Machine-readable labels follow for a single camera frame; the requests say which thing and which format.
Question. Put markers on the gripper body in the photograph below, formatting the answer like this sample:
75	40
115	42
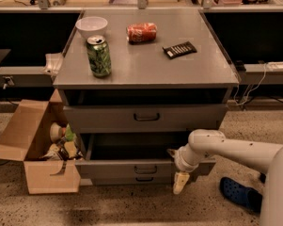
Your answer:
180	161

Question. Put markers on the grey drawer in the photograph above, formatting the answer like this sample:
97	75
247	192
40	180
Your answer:
143	118
132	180
123	155

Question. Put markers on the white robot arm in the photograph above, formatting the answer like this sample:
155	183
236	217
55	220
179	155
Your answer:
266	158

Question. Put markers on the grey bottom drawer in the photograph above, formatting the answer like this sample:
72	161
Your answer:
132	180

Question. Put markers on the grey drawer cabinet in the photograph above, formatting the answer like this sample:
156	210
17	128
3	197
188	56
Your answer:
142	74

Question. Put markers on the grey top drawer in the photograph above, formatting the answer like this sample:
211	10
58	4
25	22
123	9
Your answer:
143	118

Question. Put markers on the blue clog shoe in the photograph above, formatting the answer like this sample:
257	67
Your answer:
245	196

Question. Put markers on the black stick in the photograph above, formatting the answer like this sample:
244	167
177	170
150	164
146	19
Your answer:
262	177

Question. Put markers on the green item in box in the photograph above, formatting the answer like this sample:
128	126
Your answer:
69	135

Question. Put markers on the dark snack bar packet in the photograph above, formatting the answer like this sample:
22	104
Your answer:
180	50

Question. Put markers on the white cup in box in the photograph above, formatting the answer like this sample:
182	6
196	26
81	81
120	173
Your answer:
56	132

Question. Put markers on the green soda can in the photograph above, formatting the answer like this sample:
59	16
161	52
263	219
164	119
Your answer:
98	55

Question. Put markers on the white power strip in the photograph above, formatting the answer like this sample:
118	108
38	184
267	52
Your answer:
275	66

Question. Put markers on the red soda can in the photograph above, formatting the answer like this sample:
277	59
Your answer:
141	32

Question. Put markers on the cardboard box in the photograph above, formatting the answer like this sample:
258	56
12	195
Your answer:
27	138

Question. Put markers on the white bowl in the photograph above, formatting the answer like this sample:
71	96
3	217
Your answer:
91	25

